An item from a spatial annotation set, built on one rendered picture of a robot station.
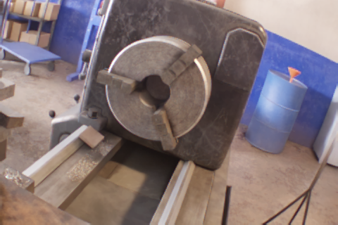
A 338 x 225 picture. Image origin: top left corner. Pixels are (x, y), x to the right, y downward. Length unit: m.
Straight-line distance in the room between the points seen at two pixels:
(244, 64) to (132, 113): 0.33
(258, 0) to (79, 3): 2.57
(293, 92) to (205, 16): 2.81
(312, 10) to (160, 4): 3.58
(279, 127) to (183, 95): 3.03
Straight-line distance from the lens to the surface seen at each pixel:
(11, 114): 0.51
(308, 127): 4.64
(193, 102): 0.77
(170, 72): 0.73
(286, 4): 4.32
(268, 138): 3.79
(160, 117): 0.76
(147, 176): 1.16
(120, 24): 1.01
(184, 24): 0.96
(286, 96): 3.66
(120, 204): 0.96
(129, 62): 0.79
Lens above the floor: 1.32
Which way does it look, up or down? 18 degrees down
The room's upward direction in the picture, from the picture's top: 17 degrees clockwise
